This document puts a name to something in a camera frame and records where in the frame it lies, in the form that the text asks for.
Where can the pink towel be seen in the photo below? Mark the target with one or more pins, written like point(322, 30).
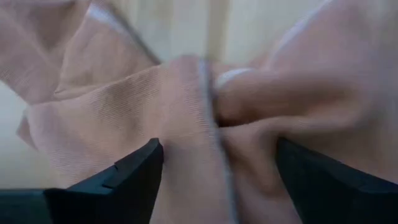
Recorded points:
point(124, 102)

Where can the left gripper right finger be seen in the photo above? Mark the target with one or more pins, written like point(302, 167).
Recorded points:
point(326, 193)

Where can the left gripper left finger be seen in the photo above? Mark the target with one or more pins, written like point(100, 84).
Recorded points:
point(124, 193)

